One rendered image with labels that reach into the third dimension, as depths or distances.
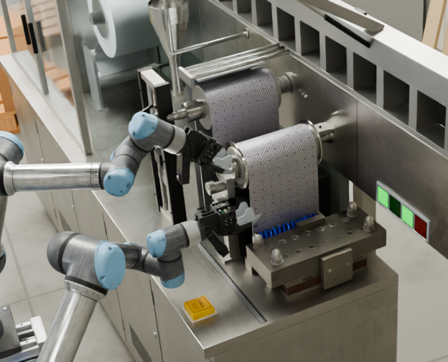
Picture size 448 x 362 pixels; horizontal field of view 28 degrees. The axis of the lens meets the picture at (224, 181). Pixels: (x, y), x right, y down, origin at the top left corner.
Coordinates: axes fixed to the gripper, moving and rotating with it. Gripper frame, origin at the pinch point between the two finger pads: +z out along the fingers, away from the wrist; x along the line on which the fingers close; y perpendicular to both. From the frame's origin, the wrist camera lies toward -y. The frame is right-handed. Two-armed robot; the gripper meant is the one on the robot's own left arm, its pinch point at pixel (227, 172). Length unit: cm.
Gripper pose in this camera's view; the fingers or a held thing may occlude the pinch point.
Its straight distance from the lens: 267.8
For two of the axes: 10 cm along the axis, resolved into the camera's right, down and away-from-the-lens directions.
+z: 7.4, 3.3, 5.9
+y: 5.1, -8.4, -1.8
